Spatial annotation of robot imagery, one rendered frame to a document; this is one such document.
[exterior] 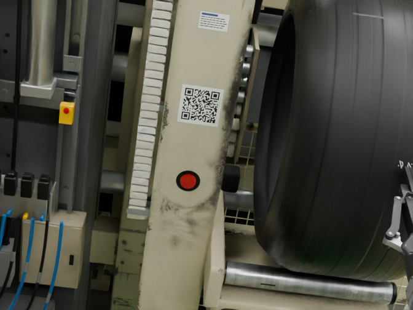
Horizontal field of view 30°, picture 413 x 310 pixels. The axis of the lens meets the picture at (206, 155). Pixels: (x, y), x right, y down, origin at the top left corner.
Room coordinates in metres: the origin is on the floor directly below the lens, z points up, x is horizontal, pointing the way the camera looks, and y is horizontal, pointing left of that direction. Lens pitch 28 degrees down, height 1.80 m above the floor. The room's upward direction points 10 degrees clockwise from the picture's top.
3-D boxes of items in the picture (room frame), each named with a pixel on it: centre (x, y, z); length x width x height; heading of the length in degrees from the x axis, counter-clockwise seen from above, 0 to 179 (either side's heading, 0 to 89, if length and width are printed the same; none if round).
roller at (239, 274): (1.23, -0.24, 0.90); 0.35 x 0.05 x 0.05; 94
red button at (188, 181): (1.27, 0.03, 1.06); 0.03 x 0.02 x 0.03; 94
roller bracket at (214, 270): (1.36, -0.05, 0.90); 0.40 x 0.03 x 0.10; 4
